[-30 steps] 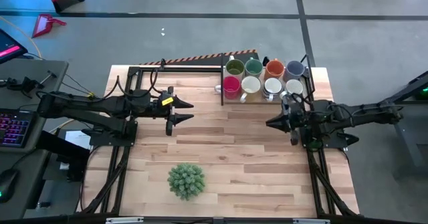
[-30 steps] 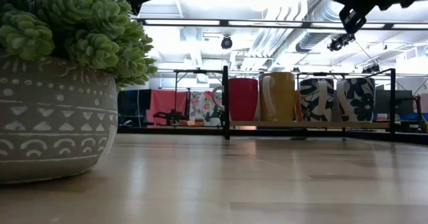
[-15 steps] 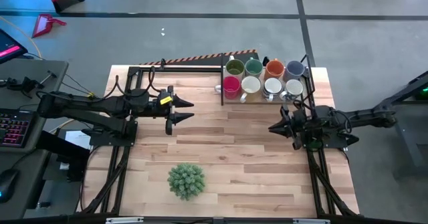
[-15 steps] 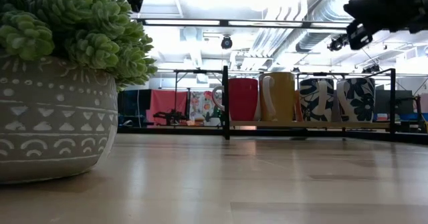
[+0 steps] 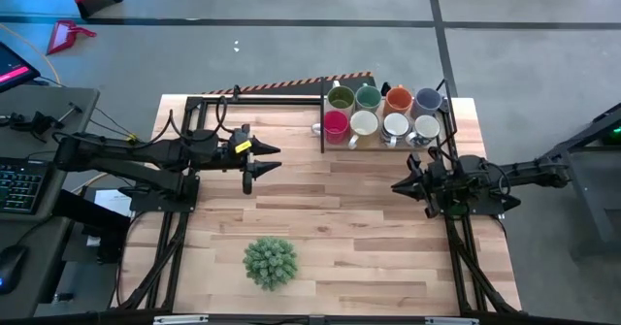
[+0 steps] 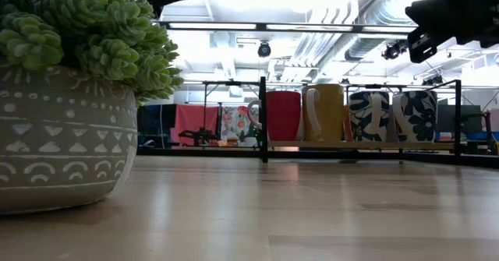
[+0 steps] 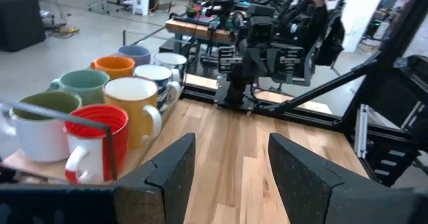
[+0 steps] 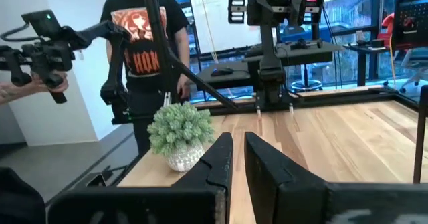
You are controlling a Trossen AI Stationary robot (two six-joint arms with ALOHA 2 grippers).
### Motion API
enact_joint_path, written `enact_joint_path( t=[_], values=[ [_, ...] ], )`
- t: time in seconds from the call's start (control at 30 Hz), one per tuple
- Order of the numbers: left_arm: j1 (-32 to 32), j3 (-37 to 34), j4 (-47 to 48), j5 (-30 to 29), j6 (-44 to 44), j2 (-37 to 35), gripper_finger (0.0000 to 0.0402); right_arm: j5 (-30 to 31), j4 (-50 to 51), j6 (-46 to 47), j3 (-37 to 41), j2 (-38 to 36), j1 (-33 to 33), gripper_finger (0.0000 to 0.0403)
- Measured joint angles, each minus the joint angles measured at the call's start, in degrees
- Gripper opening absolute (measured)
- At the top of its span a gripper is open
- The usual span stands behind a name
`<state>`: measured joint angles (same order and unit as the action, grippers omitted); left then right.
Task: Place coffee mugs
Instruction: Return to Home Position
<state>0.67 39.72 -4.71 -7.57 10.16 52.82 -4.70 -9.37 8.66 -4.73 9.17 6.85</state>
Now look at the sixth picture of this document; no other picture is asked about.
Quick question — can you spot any blue floral white mug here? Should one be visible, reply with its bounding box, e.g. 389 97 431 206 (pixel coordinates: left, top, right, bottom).
391 90 439 143
349 90 391 143

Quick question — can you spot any yellow mug white interior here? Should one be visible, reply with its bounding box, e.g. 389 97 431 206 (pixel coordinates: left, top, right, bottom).
301 83 346 143

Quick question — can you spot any red mug white handle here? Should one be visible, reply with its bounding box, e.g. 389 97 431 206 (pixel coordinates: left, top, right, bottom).
247 90 303 142

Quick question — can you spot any black ceiling spotlight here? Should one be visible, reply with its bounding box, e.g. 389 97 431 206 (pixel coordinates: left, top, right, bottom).
381 39 409 61

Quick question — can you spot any red cloth panel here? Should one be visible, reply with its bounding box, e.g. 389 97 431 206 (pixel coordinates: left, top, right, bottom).
171 104 219 147

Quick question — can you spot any floral print cloth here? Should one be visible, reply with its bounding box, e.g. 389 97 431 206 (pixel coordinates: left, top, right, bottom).
220 105 258 147

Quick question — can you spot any succulent plant in patterned pot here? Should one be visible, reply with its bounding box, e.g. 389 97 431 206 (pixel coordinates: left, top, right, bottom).
0 0 184 215

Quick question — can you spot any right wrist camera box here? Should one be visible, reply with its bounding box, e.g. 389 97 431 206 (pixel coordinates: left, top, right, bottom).
407 26 438 65

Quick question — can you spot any wooden shelf riser black frame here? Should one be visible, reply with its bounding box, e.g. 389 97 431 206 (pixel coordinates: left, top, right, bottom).
258 76 463 164

